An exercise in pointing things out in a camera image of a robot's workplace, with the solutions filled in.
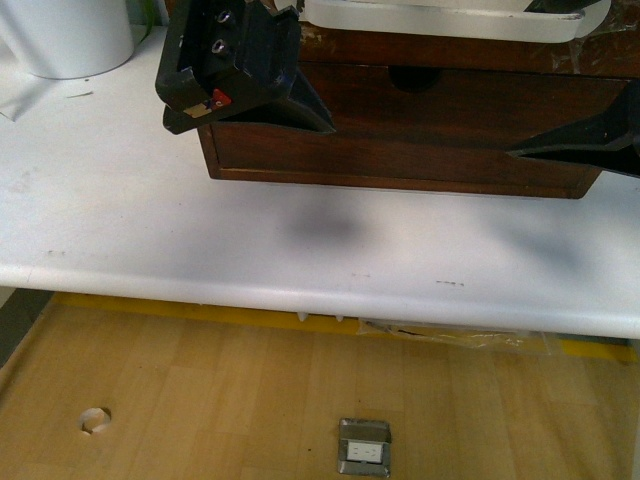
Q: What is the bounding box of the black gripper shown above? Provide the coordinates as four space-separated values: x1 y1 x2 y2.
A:
155 1 336 134

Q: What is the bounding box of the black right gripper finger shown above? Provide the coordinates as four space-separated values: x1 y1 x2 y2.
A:
508 83 639 176

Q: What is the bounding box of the wooden drawer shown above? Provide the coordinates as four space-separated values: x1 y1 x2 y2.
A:
201 63 624 198
300 1 639 79

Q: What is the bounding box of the white drawer handle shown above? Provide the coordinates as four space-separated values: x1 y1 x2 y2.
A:
302 1 612 44

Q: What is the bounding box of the dark wooden drawer cabinet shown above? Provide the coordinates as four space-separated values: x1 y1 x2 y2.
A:
198 1 639 199

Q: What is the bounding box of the green striped spider plant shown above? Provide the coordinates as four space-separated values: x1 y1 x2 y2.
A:
0 0 159 122

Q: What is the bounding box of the clear plastic sheet under table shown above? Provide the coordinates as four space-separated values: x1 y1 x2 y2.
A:
357 318 563 356

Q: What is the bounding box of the white plant pot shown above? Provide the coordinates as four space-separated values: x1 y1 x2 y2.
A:
0 0 136 80

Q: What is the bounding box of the metal floor power outlet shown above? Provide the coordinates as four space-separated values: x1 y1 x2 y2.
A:
337 418 392 478

